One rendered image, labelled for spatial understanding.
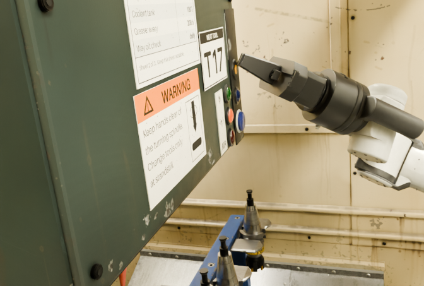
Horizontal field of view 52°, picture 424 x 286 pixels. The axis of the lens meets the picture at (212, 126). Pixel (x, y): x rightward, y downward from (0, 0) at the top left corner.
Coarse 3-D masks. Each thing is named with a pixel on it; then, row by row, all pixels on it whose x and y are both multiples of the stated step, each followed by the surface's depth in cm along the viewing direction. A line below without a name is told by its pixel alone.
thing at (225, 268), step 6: (228, 252) 85; (222, 258) 84; (228, 258) 84; (222, 264) 84; (228, 264) 84; (222, 270) 84; (228, 270) 84; (234, 270) 85; (216, 276) 86; (222, 276) 84; (228, 276) 84; (234, 276) 85; (216, 282) 86; (222, 282) 84; (228, 282) 84; (234, 282) 85
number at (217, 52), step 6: (222, 42) 60; (216, 48) 57; (222, 48) 60; (216, 54) 57; (222, 54) 60; (216, 60) 57; (222, 60) 59; (216, 66) 57; (222, 66) 59; (216, 72) 57; (222, 72) 59
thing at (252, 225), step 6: (246, 204) 105; (246, 210) 104; (252, 210) 104; (246, 216) 104; (252, 216) 104; (258, 216) 105; (246, 222) 105; (252, 222) 104; (258, 222) 105; (246, 228) 105; (252, 228) 104; (258, 228) 105
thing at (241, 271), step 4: (236, 268) 93; (240, 268) 93; (244, 268) 92; (248, 268) 92; (236, 272) 91; (240, 272) 91; (244, 272) 91; (248, 272) 91; (240, 276) 90; (244, 276) 90; (248, 276) 90; (244, 280) 89
